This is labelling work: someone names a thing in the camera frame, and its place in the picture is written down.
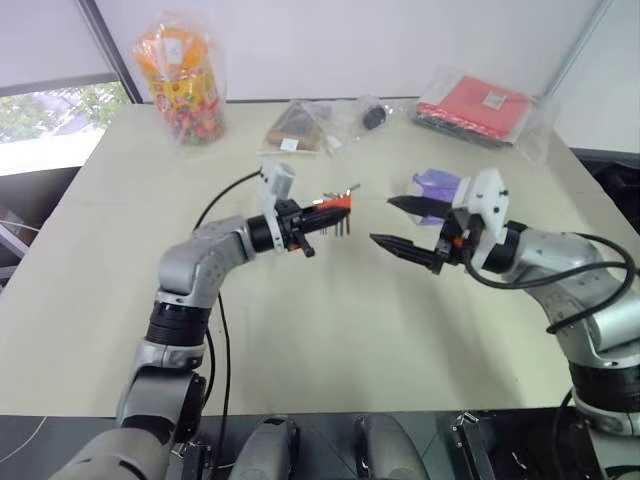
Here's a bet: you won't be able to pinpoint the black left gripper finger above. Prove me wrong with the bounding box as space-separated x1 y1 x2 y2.
299 213 355 234
298 204 354 222

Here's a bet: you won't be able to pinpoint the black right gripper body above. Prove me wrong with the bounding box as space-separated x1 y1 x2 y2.
430 208 485 277

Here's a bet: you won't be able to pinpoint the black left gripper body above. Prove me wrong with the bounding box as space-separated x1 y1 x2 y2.
276 198 317 260

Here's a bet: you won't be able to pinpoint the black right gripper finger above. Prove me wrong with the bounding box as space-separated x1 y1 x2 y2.
368 231 444 275
386 194 457 222

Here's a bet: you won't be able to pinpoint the orange plastic block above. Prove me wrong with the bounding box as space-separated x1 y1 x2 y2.
312 195 355 212

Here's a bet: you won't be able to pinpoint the purple plastic bag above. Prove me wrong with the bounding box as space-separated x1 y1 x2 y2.
408 168 464 227

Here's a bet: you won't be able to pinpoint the brown item in clear bag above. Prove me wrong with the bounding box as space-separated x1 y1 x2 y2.
257 98 346 159

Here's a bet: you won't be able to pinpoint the black round item in bag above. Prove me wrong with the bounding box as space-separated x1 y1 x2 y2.
344 93 396 139

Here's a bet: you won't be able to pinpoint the red cloths in clear bag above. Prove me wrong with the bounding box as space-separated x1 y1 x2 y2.
409 64 557 164

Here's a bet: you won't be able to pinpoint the colourful candy bag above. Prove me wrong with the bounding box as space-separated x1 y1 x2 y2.
130 10 230 151

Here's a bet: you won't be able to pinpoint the grey rounded shape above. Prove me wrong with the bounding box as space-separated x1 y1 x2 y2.
354 413 426 480
234 415 301 480

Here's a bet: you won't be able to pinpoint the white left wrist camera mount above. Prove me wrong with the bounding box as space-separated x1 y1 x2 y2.
256 159 297 255

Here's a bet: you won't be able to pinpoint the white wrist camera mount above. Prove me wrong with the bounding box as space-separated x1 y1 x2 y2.
256 159 297 255
451 167 512 274

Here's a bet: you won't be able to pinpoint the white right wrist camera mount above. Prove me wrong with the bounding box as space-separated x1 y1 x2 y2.
451 167 512 274

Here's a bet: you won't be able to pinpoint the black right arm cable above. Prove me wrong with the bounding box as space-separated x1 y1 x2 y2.
462 234 639 335

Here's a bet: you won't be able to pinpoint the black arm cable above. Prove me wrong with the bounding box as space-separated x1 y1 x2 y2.
462 234 639 335
192 169 264 480

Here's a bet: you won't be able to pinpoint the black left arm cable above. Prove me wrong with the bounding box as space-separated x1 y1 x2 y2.
192 169 264 480

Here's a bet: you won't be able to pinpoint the black metal bracket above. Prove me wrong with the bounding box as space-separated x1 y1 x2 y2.
449 409 501 480

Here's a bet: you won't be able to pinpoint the aluminium frame pole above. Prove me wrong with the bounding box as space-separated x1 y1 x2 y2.
544 0 624 99

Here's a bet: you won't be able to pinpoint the dark window frame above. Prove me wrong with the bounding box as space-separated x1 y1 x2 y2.
0 0 145 106

